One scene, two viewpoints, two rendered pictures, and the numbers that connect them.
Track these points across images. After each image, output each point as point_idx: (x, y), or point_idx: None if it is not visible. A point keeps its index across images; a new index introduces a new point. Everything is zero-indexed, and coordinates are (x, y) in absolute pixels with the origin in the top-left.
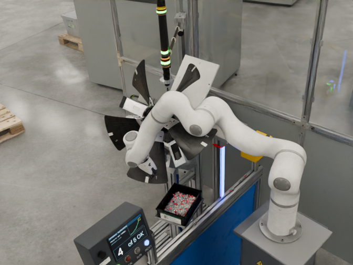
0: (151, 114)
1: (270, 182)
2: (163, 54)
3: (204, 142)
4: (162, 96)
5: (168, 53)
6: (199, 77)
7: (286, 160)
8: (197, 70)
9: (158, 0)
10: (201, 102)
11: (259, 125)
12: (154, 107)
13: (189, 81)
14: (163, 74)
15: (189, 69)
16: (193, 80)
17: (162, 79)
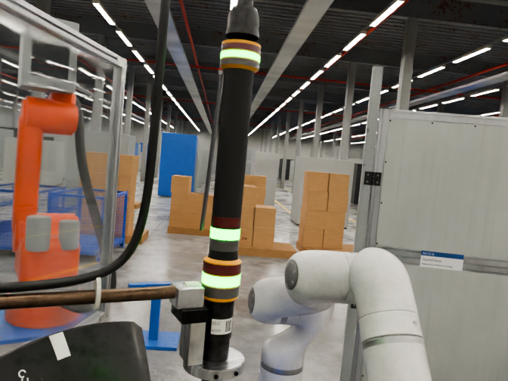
0: (423, 340)
1: (331, 313)
2: (239, 240)
3: None
4: (401, 271)
5: (116, 289)
6: (135, 323)
7: None
8: (91, 326)
9: (258, 13)
10: (334, 260)
11: None
12: (414, 317)
13: (128, 368)
14: (228, 339)
15: (19, 379)
16: (138, 348)
17: (224, 363)
